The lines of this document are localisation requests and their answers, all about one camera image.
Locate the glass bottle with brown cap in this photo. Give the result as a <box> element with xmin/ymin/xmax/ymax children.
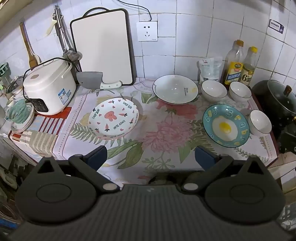
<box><xmin>222</xmin><ymin>40</ymin><xmax>245</xmax><ymax>90</ymax></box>

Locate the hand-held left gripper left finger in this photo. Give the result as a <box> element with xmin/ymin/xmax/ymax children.
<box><xmin>35</xmin><ymin>146</ymin><xmax>121</xmax><ymax>192</ymax></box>

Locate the floral tablecloth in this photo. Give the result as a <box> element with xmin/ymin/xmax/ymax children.
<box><xmin>54</xmin><ymin>76</ymin><xmax>280</xmax><ymax>184</ymax></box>

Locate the metal ladle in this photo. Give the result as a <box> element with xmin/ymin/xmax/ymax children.
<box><xmin>54</xmin><ymin>7</ymin><xmax>83</xmax><ymax>62</ymax></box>

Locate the small white ribbed bowl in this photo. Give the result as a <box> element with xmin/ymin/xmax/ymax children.
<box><xmin>229</xmin><ymin>81</ymin><xmax>252</xmax><ymax>102</ymax></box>
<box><xmin>248</xmin><ymin>110</ymin><xmax>272</xmax><ymax>136</ymax></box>
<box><xmin>201</xmin><ymin>80</ymin><xmax>228</xmax><ymax>103</ymax></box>

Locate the glass lid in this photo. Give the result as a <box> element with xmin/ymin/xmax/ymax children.
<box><xmin>6</xmin><ymin>75</ymin><xmax>25</xmax><ymax>94</ymax></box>

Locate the white cutting board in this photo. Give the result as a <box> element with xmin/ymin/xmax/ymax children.
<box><xmin>70</xmin><ymin>8</ymin><xmax>136</xmax><ymax>86</ymax></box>

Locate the wooden spatula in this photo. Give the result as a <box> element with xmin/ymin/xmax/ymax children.
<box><xmin>20</xmin><ymin>22</ymin><xmax>41</xmax><ymax>69</ymax></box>

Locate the striped cloth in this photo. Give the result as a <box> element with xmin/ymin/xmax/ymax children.
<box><xmin>9</xmin><ymin>107</ymin><xmax>73</xmax><ymax>161</ymax></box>

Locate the large white shallow bowl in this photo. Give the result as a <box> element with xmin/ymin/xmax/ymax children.
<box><xmin>152</xmin><ymin>75</ymin><xmax>199</xmax><ymax>105</ymax></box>

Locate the green strainer basket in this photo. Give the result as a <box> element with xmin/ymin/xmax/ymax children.
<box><xmin>7</xmin><ymin>99</ymin><xmax>31</xmax><ymax>123</ymax></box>

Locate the white wall socket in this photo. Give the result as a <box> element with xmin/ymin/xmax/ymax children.
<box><xmin>136</xmin><ymin>21</ymin><xmax>158</xmax><ymax>42</ymax></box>

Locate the white rice cooker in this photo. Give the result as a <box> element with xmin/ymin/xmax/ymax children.
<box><xmin>23</xmin><ymin>57</ymin><xmax>77</xmax><ymax>115</ymax></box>

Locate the cream-handled utensil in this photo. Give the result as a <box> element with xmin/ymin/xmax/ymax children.
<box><xmin>46</xmin><ymin>18</ymin><xmax>57</xmax><ymax>37</ymax></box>

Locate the cleaver with white handle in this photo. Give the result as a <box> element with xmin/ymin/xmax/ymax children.
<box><xmin>76</xmin><ymin>71</ymin><xmax>123</xmax><ymax>91</ymax></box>

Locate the pot lid with wooden knob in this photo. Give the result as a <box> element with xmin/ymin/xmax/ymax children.
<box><xmin>267</xmin><ymin>80</ymin><xmax>296</xmax><ymax>116</ymax></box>

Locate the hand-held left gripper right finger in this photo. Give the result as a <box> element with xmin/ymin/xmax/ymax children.
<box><xmin>181</xmin><ymin>146</ymin><xmax>269</xmax><ymax>192</ymax></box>

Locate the black cooking pot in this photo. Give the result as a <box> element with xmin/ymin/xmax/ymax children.
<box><xmin>252</xmin><ymin>80</ymin><xmax>296</xmax><ymax>139</ymax></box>

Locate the glass bottle with yellow cap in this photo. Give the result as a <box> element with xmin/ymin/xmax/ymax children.
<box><xmin>240</xmin><ymin>46</ymin><xmax>258</xmax><ymax>87</ymax></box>

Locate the teal plate with egg print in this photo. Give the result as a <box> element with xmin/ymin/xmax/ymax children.
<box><xmin>203</xmin><ymin>104</ymin><xmax>250</xmax><ymax>148</ymax></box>

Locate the wall sticker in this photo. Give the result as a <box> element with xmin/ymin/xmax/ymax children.
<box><xmin>268</xmin><ymin>19</ymin><xmax>285</xmax><ymax>35</ymax></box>

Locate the white plastic bag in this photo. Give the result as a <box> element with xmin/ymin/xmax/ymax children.
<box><xmin>199</xmin><ymin>57</ymin><xmax>223</xmax><ymax>82</ymax></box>

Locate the black power cable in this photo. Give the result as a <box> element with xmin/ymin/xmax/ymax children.
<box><xmin>116</xmin><ymin>0</ymin><xmax>152</xmax><ymax>22</ymax></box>

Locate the white plate with bunny print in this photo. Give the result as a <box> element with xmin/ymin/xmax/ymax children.
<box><xmin>88</xmin><ymin>98</ymin><xmax>139</xmax><ymax>140</ymax></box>

